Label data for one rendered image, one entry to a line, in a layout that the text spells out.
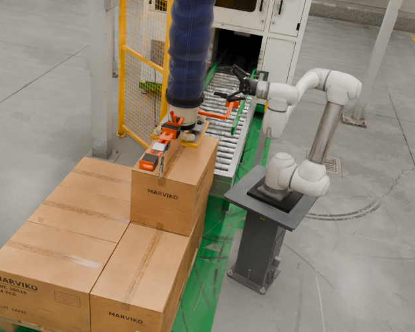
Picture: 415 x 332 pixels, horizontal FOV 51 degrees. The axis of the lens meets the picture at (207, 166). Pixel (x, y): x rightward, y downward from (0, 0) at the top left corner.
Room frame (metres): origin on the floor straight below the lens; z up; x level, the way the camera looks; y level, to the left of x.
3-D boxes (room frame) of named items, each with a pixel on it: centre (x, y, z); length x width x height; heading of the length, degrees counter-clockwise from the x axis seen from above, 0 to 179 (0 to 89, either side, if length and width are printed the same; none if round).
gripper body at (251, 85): (2.07, -0.15, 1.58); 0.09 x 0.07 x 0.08; 82
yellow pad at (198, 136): (2.37, 0.10, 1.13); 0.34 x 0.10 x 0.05; 172
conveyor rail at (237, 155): (3.86, -0.33, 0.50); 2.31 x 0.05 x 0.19; 172
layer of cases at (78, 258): (2.12, 0.54, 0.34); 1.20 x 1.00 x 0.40; 172
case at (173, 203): (2.38, 0.20, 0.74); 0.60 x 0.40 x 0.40; 170
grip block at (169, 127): (2.13, 0.23, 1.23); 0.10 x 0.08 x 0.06; 82
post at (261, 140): (3.25, -0.43, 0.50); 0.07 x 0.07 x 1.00; 82
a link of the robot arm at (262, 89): (2.06, -0.22, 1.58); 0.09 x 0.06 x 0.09; 172
